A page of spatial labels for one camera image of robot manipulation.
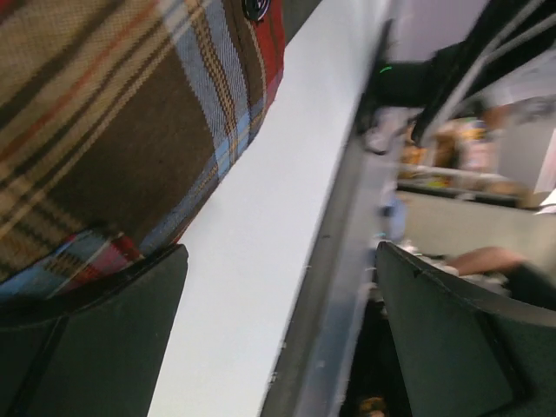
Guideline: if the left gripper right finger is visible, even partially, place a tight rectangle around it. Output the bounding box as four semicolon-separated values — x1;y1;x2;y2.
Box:
375;242;555;416

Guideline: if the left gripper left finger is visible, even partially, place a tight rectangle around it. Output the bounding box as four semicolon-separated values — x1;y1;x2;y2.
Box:
1;245;189;417

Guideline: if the red plaid long sleeve shirt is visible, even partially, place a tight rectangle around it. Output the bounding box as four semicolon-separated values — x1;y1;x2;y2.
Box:
1;1;286;304

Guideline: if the aluminium frame rail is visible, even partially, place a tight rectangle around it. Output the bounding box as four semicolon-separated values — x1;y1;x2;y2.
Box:
260;17;405;417

